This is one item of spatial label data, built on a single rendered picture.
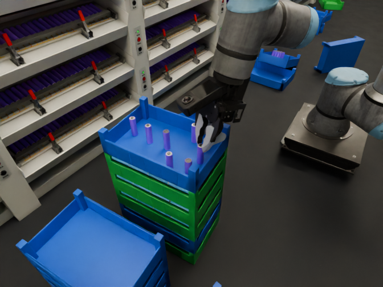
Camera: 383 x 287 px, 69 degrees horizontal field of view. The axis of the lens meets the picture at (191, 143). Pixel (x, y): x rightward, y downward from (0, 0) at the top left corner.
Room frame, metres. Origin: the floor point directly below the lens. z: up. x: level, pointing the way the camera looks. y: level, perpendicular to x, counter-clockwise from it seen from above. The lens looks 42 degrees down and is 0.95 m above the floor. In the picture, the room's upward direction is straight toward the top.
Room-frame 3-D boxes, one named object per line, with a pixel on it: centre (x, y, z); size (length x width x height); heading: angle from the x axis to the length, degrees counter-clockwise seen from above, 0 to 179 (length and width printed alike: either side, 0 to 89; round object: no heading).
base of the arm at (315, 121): (1.03, -0.64, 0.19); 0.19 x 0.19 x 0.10
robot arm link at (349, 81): (1.02, -0.65, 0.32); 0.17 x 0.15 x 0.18; 25
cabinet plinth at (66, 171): (1.55, 0.12, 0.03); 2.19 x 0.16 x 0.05; 144
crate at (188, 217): (0.58, 0.07, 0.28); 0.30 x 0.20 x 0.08; 60
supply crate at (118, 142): (0.58, 0.07, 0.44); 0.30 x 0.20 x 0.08; 60
